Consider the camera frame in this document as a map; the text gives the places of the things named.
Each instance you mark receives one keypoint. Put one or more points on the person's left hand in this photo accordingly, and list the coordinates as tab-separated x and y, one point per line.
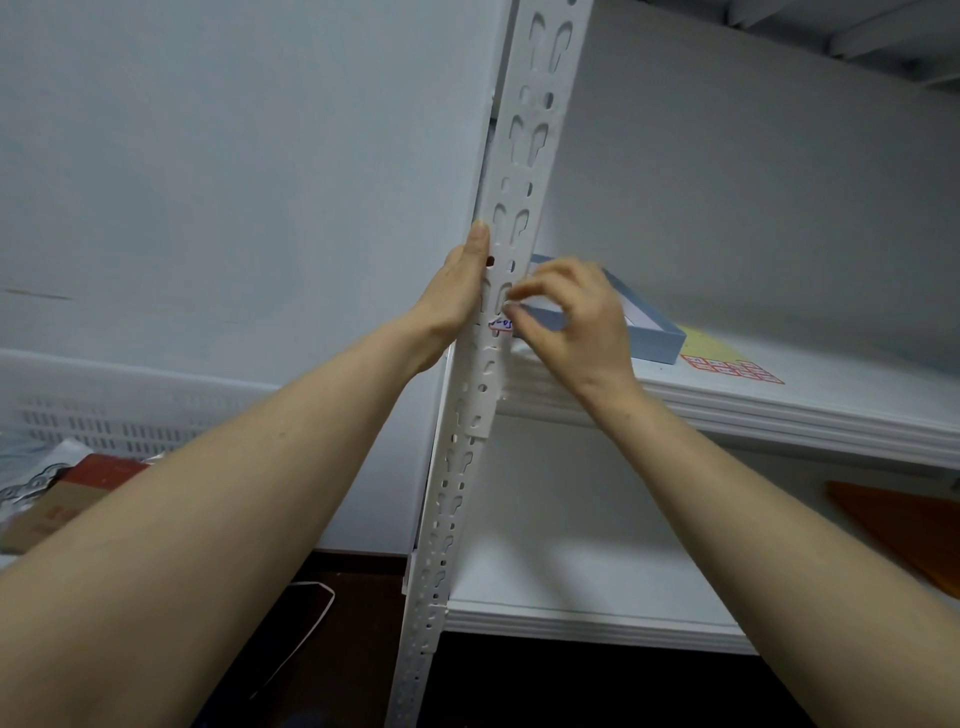
442	307

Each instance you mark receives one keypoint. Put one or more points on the person's right hand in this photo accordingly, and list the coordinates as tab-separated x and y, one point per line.
589	337

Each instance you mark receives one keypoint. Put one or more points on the person's right thumb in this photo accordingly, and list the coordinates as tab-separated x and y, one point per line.
521	324

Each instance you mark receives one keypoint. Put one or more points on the person's left thumb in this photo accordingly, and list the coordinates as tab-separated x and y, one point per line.
478	259

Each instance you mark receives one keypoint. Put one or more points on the small white label sticker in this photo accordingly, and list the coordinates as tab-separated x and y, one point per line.
500	325

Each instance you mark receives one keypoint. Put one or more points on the white perforated shelf post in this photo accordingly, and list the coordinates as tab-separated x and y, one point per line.
525	150

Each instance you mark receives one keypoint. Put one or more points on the person's right forearm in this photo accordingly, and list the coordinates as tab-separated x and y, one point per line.
780	555

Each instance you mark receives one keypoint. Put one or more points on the person's left forearm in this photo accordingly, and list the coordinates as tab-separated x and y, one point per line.
210	540

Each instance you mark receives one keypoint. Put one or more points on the blue shallow box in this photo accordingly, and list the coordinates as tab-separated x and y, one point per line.
658	343

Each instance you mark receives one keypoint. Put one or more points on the yellow sheet with red stickers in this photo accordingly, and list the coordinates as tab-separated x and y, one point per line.
712	351

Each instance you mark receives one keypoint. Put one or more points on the white metal shelf board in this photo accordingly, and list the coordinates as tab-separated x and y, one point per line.
570	600
862	30
825	412

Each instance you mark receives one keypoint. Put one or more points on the white plastic slotted basket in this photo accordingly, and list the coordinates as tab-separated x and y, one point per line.
150	390

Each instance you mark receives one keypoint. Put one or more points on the red box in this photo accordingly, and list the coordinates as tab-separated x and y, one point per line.
105	472

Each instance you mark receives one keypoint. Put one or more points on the orange flat object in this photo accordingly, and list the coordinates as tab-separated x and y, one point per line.
907	532

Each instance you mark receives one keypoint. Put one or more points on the white patterned plastic bag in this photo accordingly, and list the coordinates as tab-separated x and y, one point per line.
34	469

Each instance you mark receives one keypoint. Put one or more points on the brown cardboard box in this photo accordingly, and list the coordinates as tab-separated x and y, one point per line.
52	517

